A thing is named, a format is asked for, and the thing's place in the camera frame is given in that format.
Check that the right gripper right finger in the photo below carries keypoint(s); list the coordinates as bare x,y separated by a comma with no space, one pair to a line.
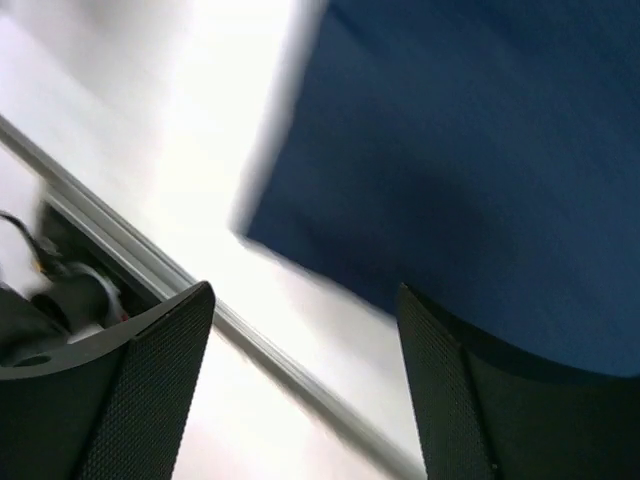
486,409

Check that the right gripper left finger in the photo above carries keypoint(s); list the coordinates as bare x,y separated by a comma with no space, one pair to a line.
113,405

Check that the dark blue denim jeans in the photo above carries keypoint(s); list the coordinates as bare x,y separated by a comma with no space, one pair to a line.
483,152

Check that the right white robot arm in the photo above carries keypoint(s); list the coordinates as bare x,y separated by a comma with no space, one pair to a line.
20,320

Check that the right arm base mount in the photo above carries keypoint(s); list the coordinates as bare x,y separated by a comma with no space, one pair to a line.
86,289

